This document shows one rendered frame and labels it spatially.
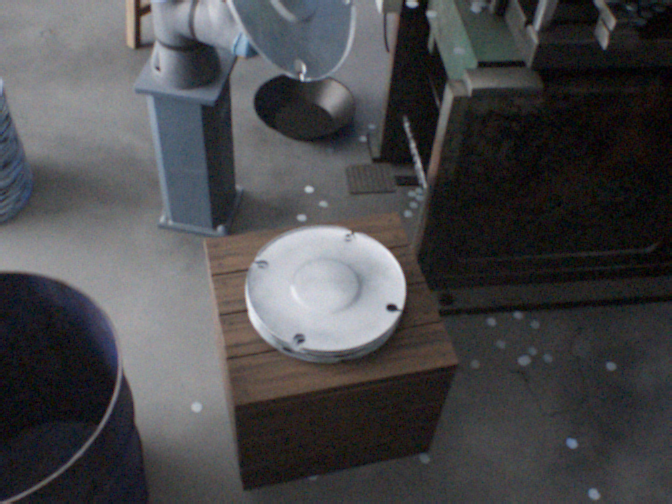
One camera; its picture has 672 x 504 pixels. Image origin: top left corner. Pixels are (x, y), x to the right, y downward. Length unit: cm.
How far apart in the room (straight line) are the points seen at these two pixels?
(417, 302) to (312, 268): 21
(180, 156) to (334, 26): 76
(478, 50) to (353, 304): 55
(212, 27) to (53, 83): 105
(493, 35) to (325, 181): 75
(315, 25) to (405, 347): 59
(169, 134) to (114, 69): 80
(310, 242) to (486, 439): 59
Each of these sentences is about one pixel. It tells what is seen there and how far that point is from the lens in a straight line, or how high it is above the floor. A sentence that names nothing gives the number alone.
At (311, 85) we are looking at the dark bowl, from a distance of 240.
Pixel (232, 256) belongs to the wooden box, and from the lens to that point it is 149.
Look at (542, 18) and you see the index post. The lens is 151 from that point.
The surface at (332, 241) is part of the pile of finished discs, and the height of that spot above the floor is 39.
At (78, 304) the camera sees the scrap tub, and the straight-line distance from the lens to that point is 135.
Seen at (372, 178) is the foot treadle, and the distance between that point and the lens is 193.
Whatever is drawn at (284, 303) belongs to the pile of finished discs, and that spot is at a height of 39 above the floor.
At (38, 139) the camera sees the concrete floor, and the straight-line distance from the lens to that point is 236.
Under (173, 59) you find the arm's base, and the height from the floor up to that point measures 52.
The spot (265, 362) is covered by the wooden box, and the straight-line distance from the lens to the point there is 135.
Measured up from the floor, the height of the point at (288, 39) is 89.
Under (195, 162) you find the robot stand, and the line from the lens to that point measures 184.
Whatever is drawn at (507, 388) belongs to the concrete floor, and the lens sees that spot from 180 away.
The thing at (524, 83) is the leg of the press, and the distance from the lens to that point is 149.
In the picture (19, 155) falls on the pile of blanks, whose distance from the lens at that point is 211.
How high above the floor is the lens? 149
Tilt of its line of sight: 50 degrees down
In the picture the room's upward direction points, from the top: 5 degrees clockwise
